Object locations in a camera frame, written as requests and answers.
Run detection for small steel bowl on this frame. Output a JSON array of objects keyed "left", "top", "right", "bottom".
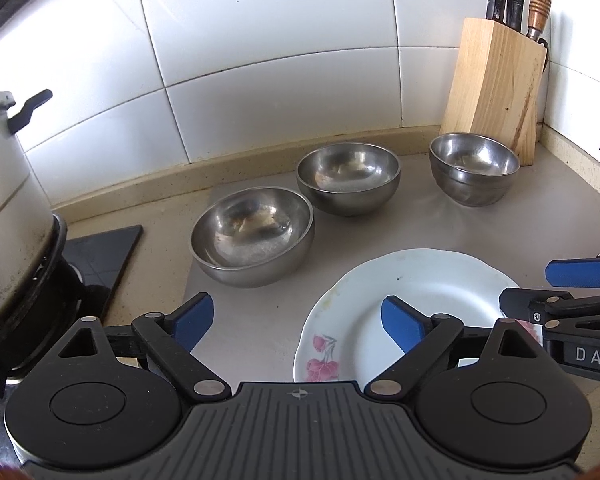
[{"left": 429, "top": 133, "right": 521, "bottom": 208}]

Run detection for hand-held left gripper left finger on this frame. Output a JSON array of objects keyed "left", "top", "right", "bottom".
[{"left": 34, "top": 292, "right": 231, "bottom": 402}]

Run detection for wooden knife block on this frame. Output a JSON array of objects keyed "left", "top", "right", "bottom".
[{"left": 439, "top": 16, "right": 549, "bottom": 167}]

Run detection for aluminium pressure cooker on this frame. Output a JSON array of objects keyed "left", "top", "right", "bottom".
[{"left": 0, "top": 89, "right": 68, "bottom": 361}]

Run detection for wooden handle knife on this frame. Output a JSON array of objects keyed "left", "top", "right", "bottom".
[{"left": 525, "top": 0, "right": 553, "bottom": 42}]

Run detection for medium steel bowl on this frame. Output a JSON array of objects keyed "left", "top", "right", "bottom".
[{"left": 296, "top": 142, "right": 401, "bottom": 217}]

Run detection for black ribbed handle knife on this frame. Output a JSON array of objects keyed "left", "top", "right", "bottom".
[{"left": 506, "top": 0, "right": 526, "bottom": 32}]

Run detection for large steel bowl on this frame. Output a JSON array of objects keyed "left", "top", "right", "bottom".
[{"left": 190, "top": 186, "right": 315, "bottom": 289}]

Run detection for white plate pink flowers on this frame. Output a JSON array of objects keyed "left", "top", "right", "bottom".
[{"left": 293, "top": 248, "right": 543, "bottom": 383}]

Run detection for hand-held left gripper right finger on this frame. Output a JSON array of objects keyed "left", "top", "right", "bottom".
[{"left": 364, "top": 296, "right": 556, "bottom": 401}]

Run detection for black gas stove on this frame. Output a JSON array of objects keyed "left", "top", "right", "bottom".
[{"left": 0, "top": 225, "right": 144, "bottom": 411}]

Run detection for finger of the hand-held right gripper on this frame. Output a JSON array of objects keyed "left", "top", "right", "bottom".
[
  {"left": 545, "top": 250, "right": 600, "bottom": 289},
  {"left": 499, "top": 287, "right": 600, "bottom": 331}
]

